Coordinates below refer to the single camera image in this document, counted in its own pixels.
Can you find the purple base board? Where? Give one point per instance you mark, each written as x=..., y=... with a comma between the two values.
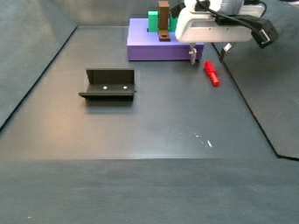
x=146, y=48

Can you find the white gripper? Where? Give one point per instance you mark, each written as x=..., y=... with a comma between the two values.
x=197, y=23

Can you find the black angle bracket holder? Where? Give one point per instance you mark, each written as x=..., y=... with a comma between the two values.
x=110, y=84

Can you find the brown upright block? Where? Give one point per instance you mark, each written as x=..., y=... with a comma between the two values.
x=163, y=14

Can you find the red peg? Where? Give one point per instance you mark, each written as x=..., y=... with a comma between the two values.
x=211, y=72

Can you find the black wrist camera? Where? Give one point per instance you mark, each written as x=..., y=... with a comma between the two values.
x=263, y=31

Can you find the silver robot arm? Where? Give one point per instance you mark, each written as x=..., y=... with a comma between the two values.
x=214, y=21

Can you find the green block right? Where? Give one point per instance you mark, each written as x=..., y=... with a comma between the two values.
x=173, y=23

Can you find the green block left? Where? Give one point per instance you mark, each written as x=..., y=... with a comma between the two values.
x=153, y=21

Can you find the green block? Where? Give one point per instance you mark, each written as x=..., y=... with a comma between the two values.
x=153, y=21
x=173, y=23

